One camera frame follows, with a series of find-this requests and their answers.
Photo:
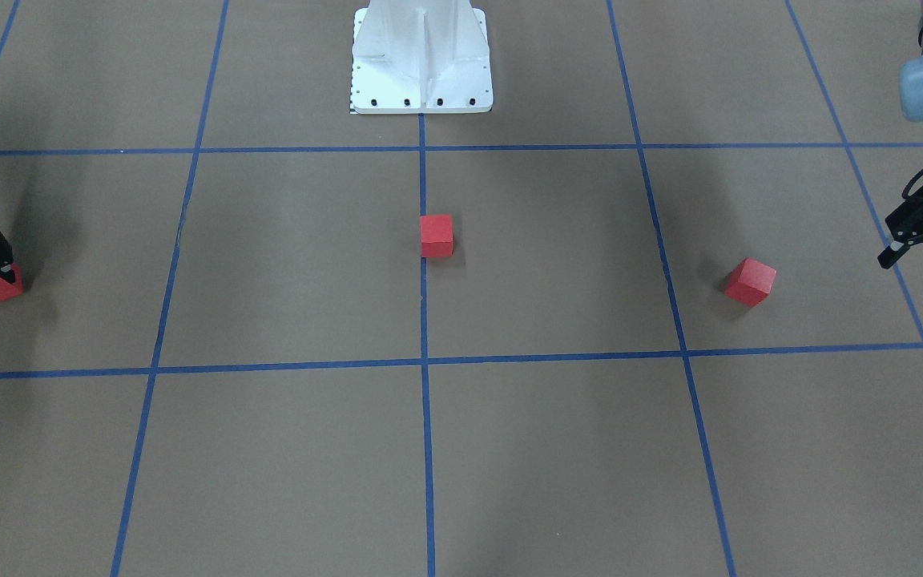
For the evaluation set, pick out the brown paper table mat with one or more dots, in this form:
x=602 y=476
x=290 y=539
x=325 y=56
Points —
x=230 y=358

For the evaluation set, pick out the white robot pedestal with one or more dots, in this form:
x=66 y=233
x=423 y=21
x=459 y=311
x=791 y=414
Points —
x=420 y=58

